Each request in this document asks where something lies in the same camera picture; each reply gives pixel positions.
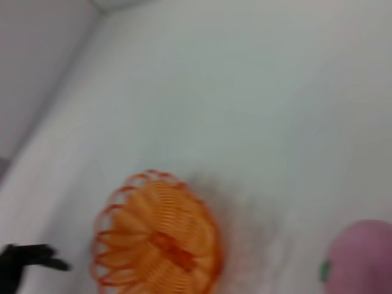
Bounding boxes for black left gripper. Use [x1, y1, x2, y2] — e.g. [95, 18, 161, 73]
[0, 243, 70, 294]

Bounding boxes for pink peach with green leaf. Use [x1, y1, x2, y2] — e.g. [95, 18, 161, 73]
[318, 219, 392, 294]

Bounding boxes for orange woven wire basket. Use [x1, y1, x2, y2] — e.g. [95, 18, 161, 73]
[88, 168, 224, 294]

